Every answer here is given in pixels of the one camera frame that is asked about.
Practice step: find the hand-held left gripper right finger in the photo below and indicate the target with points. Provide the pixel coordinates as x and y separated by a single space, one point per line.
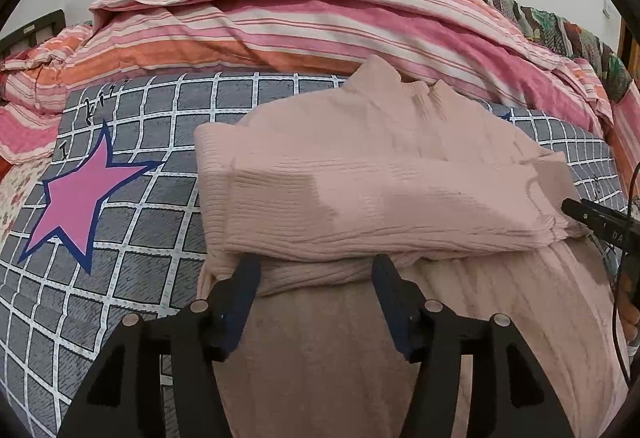
392 303

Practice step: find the pink orange striped quilt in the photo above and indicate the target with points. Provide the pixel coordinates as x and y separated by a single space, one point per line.
325 23

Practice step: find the white wall switch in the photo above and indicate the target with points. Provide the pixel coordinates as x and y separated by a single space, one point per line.
606 10

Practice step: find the pink knitted sweater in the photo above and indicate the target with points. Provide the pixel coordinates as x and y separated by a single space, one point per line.
350 198

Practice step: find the floral bed sheet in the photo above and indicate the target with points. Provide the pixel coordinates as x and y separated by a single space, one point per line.
20 198

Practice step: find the multicolour patterned blanket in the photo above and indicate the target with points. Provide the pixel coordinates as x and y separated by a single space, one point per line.
550 28

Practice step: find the person's right hand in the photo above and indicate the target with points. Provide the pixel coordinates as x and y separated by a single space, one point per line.
631 324

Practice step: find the grey checked star bed sheet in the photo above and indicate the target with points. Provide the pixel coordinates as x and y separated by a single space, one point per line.
150 218

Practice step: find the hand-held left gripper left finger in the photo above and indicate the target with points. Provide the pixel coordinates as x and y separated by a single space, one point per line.
239 298

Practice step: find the dark headboard rail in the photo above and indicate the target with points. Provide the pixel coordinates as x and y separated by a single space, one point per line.
35 30

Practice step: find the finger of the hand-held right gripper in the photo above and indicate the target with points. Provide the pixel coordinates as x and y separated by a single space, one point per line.
580 212

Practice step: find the wooden door frame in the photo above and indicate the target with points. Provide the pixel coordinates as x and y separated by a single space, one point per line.
625 40

